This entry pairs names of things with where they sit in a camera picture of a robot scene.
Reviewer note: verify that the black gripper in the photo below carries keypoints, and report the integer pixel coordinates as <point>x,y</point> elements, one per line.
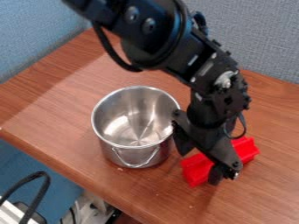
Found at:
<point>208,125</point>

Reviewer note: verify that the red rectangular block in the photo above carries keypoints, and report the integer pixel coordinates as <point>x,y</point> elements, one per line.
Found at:
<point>196,166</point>

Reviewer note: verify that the shiny metal pot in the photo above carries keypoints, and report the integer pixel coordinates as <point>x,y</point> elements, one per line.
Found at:
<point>132,123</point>

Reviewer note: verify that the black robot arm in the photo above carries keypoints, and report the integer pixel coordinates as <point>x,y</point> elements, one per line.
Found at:
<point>157,35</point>

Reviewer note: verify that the white clutter under table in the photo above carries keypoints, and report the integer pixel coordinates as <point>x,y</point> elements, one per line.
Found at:
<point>89,210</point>

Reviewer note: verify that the white box under table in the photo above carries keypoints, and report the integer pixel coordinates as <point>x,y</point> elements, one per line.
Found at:
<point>10,215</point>

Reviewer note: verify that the black strap handle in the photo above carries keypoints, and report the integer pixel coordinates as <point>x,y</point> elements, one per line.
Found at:
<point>26,192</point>

